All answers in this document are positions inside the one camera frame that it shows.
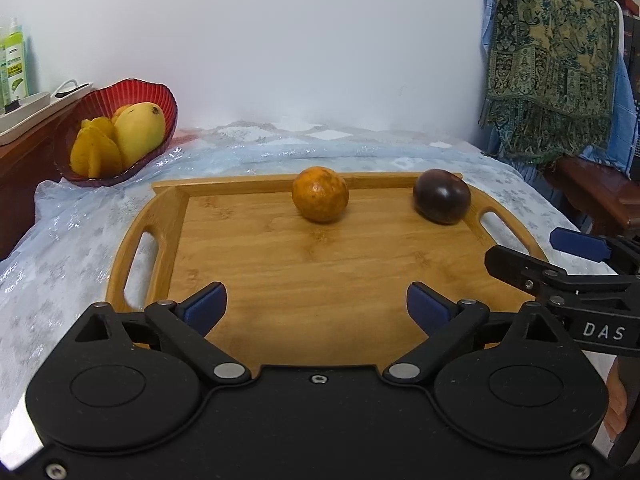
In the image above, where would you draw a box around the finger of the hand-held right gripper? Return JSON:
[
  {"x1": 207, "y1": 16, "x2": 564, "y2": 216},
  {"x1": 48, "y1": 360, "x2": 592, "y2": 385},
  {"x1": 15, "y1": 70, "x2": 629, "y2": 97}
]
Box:
[
  {"x1": 484, "y1": 244, "x2": 630, "y2": 302},
  {"x1": 549, "y1": 227, "x2": 640, "y2": 273}
]

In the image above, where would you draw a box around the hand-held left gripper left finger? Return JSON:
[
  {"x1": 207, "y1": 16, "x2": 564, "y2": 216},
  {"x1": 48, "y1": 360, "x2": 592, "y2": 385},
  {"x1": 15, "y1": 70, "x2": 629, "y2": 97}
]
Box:
[{"x1": 75, "y1": 282, "x2": 252, "y2": 386}]

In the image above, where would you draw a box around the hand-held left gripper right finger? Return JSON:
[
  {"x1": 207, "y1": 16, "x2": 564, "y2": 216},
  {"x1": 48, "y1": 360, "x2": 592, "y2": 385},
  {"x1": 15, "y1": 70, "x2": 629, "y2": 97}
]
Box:
[{"x1": 382, "y1": 281, "x2": 576, "y2": 386}]

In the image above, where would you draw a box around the wooden serving tray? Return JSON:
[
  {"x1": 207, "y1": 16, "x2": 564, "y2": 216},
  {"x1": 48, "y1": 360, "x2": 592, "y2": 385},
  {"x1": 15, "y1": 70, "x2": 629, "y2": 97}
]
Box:
[{"x1": 105, "y1": 172, "x2": 549, "y2": 377}]

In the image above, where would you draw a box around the person's right hand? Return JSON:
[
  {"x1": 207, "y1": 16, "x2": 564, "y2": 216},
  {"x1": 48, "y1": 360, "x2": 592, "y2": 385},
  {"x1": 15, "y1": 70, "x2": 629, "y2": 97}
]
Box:
[{"x1": 604, "y1": 360, "x2": 629, "y2": 444}]

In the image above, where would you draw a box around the brown wooden stand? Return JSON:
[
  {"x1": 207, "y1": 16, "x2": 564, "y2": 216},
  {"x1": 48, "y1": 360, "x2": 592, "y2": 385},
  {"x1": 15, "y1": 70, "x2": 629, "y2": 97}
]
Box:
[{"x1": 542, "y1": 155, "x2": 640, "y2": 241}]

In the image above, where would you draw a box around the dark purple passion fruit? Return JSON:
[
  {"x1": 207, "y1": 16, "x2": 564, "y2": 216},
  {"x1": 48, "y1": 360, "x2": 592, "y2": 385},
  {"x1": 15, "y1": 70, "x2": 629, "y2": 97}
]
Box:
[{"x1": 413, "y1": 168, "x2": 472, "y2": 225}]

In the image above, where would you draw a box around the white floral bed cover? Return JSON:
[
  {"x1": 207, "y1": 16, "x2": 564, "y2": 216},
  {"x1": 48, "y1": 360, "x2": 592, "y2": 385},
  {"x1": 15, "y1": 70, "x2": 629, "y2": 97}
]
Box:
[{"x1": 0, "y1": 120, "x2": 621, "y2": 441}]

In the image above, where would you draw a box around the brown-speckled orange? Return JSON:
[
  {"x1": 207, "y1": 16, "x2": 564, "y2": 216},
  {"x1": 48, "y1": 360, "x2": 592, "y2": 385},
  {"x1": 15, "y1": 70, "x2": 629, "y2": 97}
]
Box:
[{"x1": 292, "y1": 166, "x2": 349, "y2": 224}]

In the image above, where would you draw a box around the yellow mango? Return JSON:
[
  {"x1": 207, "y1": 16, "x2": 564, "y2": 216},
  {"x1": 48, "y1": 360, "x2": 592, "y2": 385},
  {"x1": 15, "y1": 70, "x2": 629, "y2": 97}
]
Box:
[{"x1": 112, "y1": 102, "x2": 166, "y2": 170}]

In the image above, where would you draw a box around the green patterned fringed shawl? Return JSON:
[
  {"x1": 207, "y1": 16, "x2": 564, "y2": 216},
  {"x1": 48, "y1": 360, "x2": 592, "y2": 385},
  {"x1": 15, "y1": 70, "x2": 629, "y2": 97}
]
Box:
[{"x1": 479, "y1": 0, "x2": 621, "y2": 166}]

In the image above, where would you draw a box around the yellow starfruit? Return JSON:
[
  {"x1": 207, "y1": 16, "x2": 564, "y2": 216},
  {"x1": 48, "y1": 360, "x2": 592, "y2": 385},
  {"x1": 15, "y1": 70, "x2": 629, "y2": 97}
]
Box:
[{"x1": 69, "y1": 116, "x2": 123, "y2": 179}]

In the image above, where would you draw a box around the red glass fruit bowl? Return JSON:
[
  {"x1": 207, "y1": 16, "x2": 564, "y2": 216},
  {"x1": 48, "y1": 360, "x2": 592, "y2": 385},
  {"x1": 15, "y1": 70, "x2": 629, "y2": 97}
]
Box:
[{"x1": 54, "y1": 78, "x2": 179, "y2": 189}]

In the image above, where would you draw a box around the wooden cabinet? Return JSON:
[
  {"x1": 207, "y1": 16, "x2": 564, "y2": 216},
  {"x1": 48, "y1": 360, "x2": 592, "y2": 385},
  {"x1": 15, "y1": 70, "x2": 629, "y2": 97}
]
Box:
[{"x1": 0, "y1": 91, "x2": 101, "y2": 261}]

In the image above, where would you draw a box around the white plastic tray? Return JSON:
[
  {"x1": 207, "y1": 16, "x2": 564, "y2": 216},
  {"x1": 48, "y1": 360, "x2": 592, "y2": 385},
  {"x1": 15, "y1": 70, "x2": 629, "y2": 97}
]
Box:
[{"x1": 0, "y1": 91, "x2": 51, "y2": 147}]

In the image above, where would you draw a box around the green label spray bottle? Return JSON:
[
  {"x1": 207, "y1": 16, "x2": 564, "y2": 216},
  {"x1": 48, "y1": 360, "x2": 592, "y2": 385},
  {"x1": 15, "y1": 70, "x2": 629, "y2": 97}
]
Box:
[{"x1": 0, "y1": 17, "x2": 29, "y2": 108}]

